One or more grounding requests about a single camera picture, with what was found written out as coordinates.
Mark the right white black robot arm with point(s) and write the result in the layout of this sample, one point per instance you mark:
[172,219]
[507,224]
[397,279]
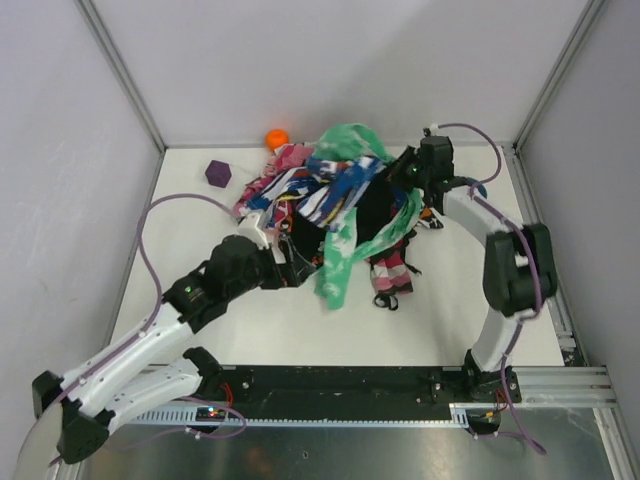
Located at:
[519,272]

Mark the purple polyhedron block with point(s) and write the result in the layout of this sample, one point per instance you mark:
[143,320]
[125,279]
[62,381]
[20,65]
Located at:
[218,173]

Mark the blue white patterned cloth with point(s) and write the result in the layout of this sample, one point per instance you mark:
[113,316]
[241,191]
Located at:
[325,191]

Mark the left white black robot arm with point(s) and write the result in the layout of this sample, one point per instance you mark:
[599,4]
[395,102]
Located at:
[102,394]

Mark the black orange patterned cloth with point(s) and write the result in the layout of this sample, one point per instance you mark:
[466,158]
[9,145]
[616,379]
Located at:
[429,219]

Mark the orange ball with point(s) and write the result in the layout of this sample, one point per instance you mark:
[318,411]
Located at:
[276,138]

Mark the blue ceramic bowl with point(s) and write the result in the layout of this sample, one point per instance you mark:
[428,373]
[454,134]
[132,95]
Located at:
[477,186]

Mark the pink white patterned cloth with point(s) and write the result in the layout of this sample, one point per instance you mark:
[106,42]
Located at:
[285,157]

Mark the green white tie-dye cloth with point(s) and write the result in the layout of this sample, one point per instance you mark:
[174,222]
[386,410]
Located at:
[341,250]

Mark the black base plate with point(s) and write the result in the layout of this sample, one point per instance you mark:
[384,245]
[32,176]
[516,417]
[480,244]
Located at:
[349,393]

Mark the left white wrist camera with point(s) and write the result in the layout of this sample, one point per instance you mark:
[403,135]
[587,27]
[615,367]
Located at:
[252,226]

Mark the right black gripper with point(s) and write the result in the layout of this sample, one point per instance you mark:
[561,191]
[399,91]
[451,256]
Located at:
[398,173]

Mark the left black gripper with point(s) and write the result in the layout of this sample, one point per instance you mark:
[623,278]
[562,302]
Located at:
[292,261]

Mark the pink striped cloth with straps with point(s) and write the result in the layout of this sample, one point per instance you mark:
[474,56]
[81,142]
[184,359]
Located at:
[391,275]

